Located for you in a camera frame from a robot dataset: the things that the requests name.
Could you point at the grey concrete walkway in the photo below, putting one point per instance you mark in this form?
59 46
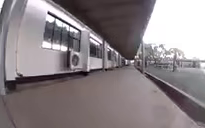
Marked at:
110 100

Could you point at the grey metal column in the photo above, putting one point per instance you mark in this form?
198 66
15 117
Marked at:
1 50

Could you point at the white air conditioner unit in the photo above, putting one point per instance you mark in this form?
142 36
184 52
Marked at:
74 60

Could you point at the trees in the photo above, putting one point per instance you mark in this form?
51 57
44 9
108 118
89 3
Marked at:
163 53

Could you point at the grey asphalt road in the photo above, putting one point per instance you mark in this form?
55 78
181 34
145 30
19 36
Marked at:
186 81

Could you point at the low distant building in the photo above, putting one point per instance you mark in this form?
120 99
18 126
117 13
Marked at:
198 62

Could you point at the dark overhanging roof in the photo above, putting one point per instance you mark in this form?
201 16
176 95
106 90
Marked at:
116 23

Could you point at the dark kerb edge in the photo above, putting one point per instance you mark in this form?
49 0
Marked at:
180 96

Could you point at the slim roof support post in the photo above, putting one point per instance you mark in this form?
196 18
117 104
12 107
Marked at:
143 56

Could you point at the white building with windows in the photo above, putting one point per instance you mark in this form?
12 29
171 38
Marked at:
33 50

